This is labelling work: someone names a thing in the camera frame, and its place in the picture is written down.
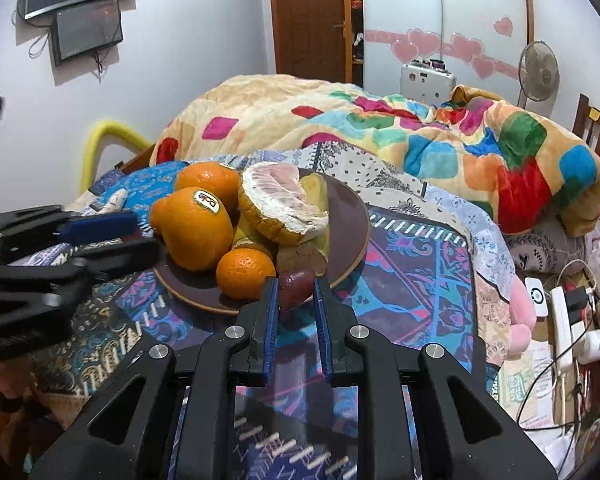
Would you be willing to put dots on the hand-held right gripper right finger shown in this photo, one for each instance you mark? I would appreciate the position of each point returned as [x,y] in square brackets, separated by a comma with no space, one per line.
[326,355]

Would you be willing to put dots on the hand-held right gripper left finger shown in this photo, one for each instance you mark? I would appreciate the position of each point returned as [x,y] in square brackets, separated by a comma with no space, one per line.
[271,355]

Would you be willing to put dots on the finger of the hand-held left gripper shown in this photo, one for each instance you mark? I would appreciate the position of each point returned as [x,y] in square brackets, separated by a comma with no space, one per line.
[100,224]
[125,255]

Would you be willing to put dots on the large orange with sticker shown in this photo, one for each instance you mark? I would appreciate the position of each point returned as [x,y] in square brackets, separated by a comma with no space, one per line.
[195,240]

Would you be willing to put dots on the dark red fruit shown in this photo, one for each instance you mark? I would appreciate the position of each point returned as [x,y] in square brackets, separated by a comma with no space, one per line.
[295,285]

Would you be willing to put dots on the small orange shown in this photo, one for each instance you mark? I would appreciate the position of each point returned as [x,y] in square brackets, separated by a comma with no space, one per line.
[245,275]

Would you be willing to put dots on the small peeled pomelo piece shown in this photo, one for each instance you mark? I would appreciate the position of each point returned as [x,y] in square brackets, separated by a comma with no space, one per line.
[300,259]

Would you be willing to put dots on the purple plate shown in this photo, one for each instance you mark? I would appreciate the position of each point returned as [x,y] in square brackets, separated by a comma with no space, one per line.
[345,230]

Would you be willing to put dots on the large peeled pomelo piece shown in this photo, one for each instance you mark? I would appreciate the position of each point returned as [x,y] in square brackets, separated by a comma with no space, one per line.
[280,200]

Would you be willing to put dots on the yellow foam tube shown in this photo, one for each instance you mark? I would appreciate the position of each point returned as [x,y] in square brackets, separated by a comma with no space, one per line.
[92,150]

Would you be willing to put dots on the grey paisley sheet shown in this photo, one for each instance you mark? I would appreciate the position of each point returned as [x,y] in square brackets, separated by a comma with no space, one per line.
[380,175]

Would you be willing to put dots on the printed paper packet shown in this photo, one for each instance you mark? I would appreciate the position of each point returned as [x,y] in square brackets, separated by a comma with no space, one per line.
[517,387]

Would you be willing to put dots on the pink plush toy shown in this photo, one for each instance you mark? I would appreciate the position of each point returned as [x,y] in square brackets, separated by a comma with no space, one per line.
[522,310]

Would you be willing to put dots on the white charger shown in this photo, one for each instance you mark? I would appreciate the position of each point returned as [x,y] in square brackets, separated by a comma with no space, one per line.
[537,297]

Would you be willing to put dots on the colorful patchwork blanket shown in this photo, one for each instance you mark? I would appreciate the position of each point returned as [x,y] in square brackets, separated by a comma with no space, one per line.
[380,125]

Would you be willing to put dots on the white power strip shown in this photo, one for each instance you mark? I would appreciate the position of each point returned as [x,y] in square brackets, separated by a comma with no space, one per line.
[560,320]

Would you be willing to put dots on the grey patterned pillow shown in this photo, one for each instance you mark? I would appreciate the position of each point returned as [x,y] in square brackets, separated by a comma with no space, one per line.
[545,245]

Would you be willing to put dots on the white bottle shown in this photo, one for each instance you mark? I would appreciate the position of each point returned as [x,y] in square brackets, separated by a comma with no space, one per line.
[595,345]

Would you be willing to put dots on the white hard case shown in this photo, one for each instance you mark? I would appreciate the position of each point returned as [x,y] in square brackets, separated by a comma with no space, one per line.
[425,82]

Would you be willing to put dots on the brown wooden room door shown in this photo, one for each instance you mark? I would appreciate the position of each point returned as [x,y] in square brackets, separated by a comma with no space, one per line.
[307,20]

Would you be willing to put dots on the wooden wardrobe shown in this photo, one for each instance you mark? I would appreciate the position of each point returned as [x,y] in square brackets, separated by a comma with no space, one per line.
[355,20]

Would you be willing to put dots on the pink heart stickers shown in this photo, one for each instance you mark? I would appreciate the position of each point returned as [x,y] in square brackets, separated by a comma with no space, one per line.
[422,42]

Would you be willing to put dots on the wooden headboard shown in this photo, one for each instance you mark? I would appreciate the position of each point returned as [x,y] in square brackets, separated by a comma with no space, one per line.
[595,130]

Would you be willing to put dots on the standing fan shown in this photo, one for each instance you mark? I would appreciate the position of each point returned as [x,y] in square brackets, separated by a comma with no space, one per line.
[537,72]

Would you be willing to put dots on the frosted sliding wardrobe door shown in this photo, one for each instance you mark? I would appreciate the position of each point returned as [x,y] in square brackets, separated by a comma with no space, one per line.
[480,0]
[400,0]

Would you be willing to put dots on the small black wall monitor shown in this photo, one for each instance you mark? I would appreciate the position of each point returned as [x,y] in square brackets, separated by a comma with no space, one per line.
[87,30]

